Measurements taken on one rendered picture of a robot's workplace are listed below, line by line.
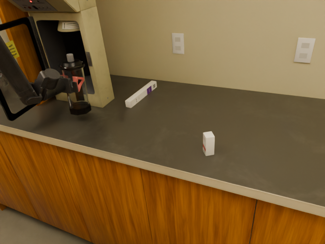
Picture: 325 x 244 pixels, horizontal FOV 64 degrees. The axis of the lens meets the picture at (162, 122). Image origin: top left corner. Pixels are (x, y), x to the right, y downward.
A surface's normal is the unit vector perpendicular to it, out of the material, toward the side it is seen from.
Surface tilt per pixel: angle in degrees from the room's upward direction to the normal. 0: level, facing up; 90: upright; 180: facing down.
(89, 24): 90
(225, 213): 90
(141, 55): 90
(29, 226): 0
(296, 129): 0
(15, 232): 0
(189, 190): 90
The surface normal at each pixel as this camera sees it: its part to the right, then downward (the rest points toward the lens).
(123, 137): -0.07, -0.84
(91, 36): 0.91, 0.17
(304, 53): -0.41, 0.52
